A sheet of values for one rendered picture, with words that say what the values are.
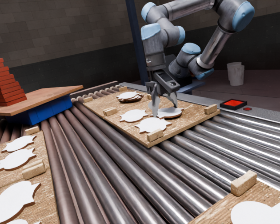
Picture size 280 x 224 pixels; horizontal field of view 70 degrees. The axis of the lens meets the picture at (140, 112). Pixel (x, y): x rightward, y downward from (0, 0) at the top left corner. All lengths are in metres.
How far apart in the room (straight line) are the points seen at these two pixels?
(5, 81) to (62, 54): 4.53
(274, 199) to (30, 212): 0.51
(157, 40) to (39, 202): 0.63
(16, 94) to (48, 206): 1.00
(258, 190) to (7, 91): 1.32
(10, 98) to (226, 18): 1.27
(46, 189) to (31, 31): 5.36
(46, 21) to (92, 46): 1.29
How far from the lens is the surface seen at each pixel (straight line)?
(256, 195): 0.47
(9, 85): 1.44
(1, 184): 0.75
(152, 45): 0.79
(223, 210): 0.43
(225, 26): 1.14
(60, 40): 5.93
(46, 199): 0.58
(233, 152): 0.61
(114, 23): 6.63
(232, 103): 0.93
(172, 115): 0.79
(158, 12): 0.93
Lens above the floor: 1.25
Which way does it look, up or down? 19 degrees down
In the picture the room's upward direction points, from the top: 12 degrees counter-clockwise
